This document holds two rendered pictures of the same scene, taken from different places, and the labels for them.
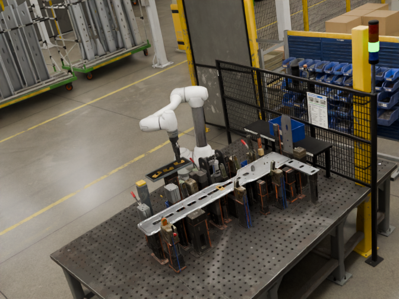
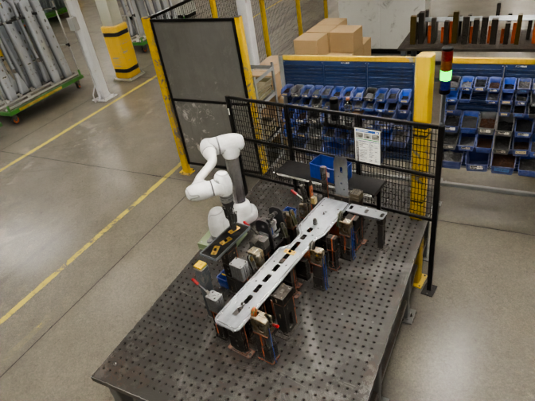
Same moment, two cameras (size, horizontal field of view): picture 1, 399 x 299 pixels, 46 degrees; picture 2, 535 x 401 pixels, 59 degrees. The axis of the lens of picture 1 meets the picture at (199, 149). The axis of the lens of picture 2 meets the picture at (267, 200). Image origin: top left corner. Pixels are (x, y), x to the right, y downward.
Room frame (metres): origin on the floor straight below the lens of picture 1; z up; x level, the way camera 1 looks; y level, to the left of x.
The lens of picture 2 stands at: (0.92, 0.78, 3.05)
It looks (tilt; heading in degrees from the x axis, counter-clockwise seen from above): 34 degrees down; 341
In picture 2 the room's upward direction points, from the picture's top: 9 degrees counter-clockwise
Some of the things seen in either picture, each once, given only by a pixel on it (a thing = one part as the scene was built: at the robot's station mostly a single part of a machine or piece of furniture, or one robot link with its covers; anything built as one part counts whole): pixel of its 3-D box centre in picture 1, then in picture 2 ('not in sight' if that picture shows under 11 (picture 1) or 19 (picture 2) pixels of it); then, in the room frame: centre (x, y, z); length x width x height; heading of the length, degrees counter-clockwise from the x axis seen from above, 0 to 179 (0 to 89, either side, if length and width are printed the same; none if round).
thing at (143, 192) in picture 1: (147, 207); (208, 291); (3.19, 0.49, 0.92); 0.08 x 0.08 x 0.44; 31
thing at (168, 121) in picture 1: (168, 120); (221, 183); (3.40, 0.19, 1.54); 0.13 x 0.11 x 0.16; 82
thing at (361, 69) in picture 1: (363, 150); (419, 184); (3.31, -1.29, 1.00); 0.18 x 0.18 x 2.00; 31
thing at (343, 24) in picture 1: (369, 45); (335, 61); (7.41, -3.02, 0.52); 1.20 x 0.80 x 1.05; 126
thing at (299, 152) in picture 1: (300, 168); (357, 211); (3.43, -0.80, 0.88); 0.08 x 0.08 x 0.36; 31
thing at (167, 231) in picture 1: (173, 247); (265, 336); (2.70, 0.31, 0.88); 0.15 x 0.11 x 0.36; 31
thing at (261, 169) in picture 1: (218, 190); (289, 255); (3.14, -0.09, 1.00); 1.38 x 0.22 x 0.02; 121
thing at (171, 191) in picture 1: (176, 209); (243, 286); (3.13, 0.27, 0.90); 0.13 x 0.10 x 0.41; 31
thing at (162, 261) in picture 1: (155, 242); (237, 334); (2.83, 0.44, 0.84); 0.18 x 0.06 x 0.29; 31
